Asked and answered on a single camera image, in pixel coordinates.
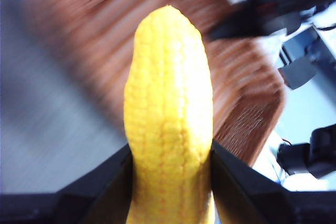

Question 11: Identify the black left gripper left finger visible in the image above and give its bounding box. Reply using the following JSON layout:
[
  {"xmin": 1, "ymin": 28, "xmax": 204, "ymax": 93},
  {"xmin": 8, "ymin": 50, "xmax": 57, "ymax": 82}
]
[{"xmin": 0, "ymin": 144, "xmax": 133, "ymax": 224}]

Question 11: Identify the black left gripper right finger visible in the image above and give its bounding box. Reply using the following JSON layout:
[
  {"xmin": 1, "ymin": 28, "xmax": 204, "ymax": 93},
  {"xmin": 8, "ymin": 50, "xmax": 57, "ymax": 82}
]
[{"xmin": 211, "ymin": 140, "xmax": 336, "ymax": 224}]

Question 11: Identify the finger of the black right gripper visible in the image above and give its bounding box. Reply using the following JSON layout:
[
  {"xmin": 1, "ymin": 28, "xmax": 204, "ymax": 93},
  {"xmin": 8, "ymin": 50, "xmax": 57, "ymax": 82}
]
[{"xmin": 206, "ymin": 3, "xmax": 269, "ymax": 42}]

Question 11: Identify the yellow corn cob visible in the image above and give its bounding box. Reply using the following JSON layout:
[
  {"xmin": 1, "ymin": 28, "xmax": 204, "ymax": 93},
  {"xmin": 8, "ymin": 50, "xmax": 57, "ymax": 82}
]
[{"xmin": 123, "ymin": 5, "xmax": 215, "ymax": 224}]

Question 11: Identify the brown woven wicker basket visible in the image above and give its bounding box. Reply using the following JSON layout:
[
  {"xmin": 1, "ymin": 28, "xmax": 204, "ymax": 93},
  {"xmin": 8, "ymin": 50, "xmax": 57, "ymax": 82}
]
[{"xmin": 26, "ymin": 0, "xmax": 287, "ymax": 167}]

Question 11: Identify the black machine part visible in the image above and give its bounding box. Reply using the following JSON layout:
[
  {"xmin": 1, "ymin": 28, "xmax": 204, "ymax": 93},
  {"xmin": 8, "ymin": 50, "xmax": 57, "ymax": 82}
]
[{"xmin": 277, "ymin": 125, "xmax": 336, "ymax": 180}]

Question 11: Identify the grey metal box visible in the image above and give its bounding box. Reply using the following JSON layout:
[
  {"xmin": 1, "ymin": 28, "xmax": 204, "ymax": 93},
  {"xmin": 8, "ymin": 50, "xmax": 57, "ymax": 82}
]
[{"xmin": 280, "ymin": 26, "xmax": 336, "ymax": 78}]

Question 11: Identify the dark grey block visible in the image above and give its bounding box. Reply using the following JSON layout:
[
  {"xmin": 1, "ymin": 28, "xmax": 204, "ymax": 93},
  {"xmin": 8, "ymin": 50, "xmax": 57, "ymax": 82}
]
[{"xmin": 277, "ymin": 56, "xmax": 321, "ymax": 90}]

